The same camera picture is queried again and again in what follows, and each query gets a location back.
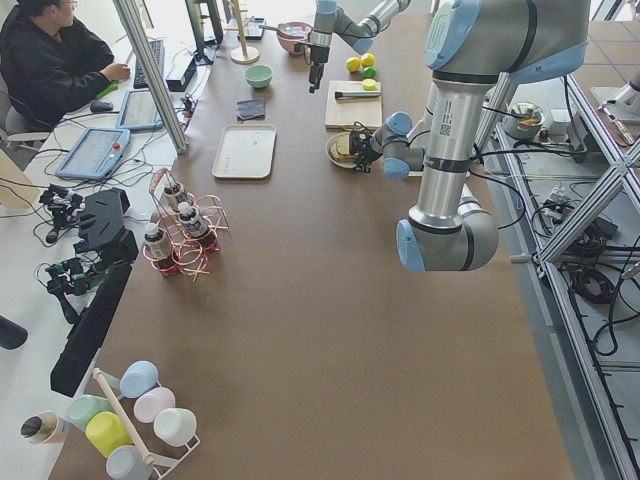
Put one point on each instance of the copper wire bottle rack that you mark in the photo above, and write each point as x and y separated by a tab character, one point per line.
169	250

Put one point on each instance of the light blue plastic cup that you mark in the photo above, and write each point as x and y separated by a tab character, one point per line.
140	377

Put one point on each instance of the black handled metal tool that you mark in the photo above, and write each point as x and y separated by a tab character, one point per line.
347	95

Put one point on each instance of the white plate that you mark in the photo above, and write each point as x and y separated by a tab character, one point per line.
353	163

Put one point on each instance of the blue teach pendant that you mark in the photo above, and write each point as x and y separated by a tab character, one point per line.
138	112
95	154

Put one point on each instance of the seated person in black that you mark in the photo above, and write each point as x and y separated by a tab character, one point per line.
52	64

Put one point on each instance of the cream rabbit tray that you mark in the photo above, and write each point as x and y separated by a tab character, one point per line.
245	151

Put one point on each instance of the pink bowl with ice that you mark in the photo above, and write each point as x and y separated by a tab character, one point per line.
293	36

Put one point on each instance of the green lime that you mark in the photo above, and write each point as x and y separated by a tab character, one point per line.
369	72

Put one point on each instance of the dark grey folded cloth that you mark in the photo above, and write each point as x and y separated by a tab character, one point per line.
250	109

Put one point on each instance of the yellow lemon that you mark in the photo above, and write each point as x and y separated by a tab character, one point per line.
353	64
367	60

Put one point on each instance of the dark drink bottle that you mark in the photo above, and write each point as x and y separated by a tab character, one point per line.
193	224

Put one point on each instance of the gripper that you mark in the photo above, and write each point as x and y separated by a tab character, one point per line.
364	146
318	54

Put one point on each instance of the wooden cutting board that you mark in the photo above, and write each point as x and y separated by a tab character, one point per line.
344	113

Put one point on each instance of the half lemon slice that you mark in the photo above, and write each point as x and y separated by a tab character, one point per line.
369	85

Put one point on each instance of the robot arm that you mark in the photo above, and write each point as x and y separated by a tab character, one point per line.
469	44
331	19

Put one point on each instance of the yellow plastic cup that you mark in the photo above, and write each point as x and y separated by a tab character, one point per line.
106	432

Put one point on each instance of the white cup drying rack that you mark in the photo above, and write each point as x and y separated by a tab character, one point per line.
163	433

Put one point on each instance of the wooden mug tree stand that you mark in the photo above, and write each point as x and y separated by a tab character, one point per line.
244	54

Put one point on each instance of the mint green bowl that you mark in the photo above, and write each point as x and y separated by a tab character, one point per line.
258	76

